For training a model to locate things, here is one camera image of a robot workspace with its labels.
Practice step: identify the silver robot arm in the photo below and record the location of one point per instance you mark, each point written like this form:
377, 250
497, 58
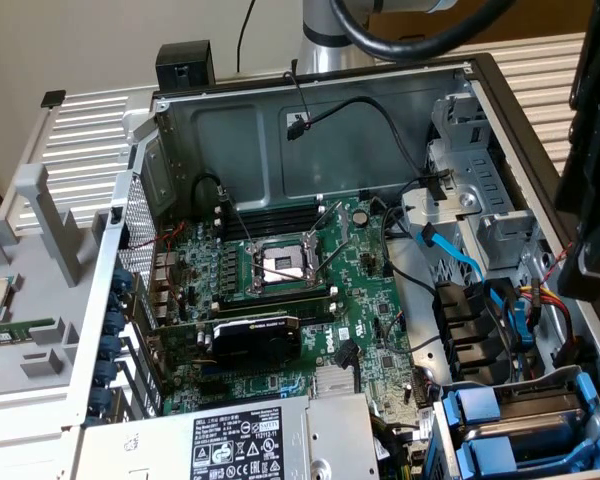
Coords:
345, 62

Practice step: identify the blue disk carrier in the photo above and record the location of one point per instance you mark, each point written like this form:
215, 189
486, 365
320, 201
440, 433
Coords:
485, 457

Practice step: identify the silver metal drive cage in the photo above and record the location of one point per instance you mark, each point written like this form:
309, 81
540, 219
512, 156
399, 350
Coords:
505, 232

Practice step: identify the black plastic clip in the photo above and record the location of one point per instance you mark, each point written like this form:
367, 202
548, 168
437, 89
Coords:
436, 187

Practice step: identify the silver coin battery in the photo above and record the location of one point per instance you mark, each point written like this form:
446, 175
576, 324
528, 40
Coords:
361, 217

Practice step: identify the metal socket cover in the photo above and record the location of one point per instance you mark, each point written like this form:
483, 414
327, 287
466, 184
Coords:
341, 220

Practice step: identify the green motherboard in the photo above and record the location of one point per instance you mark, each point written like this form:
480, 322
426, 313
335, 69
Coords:
360, 300

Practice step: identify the black RAM slot white latch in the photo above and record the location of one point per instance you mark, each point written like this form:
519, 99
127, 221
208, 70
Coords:
312, 299
260, 211
260, 225
312, 313

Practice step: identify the silver chipset heatsink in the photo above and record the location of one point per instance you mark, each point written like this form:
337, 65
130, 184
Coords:
334, 382

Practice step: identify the thin metal locking lever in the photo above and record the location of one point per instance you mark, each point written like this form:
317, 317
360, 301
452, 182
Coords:
237, 220
280, 274

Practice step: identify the silver CPU socket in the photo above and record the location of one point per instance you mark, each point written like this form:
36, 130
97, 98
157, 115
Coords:
275, 257

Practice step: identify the open grey PC case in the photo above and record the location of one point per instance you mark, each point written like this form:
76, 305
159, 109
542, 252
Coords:
230, 150

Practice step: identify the black graphics card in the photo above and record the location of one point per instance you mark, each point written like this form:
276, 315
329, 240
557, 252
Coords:
250, 345

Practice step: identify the blue expansion slot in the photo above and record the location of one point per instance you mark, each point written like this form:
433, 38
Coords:
210, 371

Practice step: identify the black plastic block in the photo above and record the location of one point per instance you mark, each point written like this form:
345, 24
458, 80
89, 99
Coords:
185, 55

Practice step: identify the silver power supply unit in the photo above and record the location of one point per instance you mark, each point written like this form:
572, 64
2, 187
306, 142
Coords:
180, 440

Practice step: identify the dark blue slot clip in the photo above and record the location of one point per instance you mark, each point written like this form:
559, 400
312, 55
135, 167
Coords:
113, 323
109, 347
116, 301
100, 400
105, 373
122, 278

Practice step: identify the small black end cap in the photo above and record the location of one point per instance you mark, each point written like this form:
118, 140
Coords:
53, 98

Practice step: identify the grey plastic parts rack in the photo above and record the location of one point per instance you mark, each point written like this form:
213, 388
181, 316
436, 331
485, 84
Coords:
40, 300

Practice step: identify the green RAM stick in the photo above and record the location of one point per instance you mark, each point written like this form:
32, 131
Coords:
5, 336

